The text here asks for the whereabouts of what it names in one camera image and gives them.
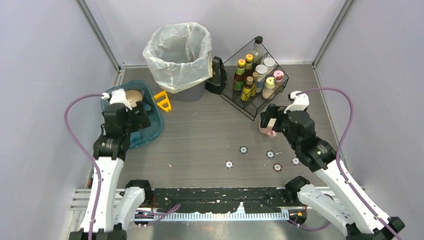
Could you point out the glass jar white beads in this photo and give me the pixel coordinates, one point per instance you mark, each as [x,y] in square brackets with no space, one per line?
[270,63]

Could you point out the pink mug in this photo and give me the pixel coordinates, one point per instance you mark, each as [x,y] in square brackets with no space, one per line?
[268,130]

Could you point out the white trash bag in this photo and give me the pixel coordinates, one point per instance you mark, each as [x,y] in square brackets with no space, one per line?
[179,56]

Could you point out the blue floral mug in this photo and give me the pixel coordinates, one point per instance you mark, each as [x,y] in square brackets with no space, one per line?
[138,123]

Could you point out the yellow cap sauce bottle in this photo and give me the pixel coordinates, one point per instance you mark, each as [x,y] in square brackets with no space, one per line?
[238,75]
[248,67]

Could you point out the red poker chip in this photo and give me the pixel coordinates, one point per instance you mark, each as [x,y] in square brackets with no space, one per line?
[277,167]

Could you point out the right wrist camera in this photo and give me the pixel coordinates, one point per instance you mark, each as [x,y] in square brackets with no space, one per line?
[299,102]

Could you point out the black cap glass bottle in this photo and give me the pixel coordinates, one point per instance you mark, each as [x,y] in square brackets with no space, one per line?
[257,52]

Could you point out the grey trash bin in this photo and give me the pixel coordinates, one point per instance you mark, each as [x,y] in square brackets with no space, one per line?
[191,94]

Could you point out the yellow plastic holder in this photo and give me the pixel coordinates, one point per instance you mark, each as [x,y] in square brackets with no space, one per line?
[162,101]

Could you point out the pink cap spice jar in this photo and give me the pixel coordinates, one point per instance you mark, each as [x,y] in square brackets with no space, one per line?
[279,76]

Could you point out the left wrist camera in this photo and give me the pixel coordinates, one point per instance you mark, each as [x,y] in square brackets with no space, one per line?
[117,97]

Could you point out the black device behind bin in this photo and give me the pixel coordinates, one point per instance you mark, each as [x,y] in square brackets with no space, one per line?
[217,82]

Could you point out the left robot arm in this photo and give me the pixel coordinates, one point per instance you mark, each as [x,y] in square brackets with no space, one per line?
[104,219]

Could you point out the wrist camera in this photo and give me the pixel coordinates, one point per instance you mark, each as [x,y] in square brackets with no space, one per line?
[117,97]
[299,102]

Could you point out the black wire rack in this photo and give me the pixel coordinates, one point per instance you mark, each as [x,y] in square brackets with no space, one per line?
[255,104]

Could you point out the brown bowl with nuggets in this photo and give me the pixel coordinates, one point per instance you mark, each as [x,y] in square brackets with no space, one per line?
[133,96]

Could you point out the blue star-shaped plate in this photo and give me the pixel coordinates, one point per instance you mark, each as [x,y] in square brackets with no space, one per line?
[148,107]

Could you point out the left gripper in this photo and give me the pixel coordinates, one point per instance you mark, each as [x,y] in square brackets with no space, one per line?
[139,112]

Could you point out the yellow cap spice jar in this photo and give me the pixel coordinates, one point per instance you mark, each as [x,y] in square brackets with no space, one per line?
[268,88]

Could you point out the small brown cap bottle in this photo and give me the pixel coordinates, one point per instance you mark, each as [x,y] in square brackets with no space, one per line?
[247,88]

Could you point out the small yellow oil bottle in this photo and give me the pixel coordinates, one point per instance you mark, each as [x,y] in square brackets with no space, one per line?
[255,77]

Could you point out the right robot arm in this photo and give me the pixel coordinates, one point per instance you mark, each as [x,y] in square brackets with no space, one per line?
[354,214]

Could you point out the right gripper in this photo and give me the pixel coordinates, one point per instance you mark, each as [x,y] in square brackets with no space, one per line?
[269,114]

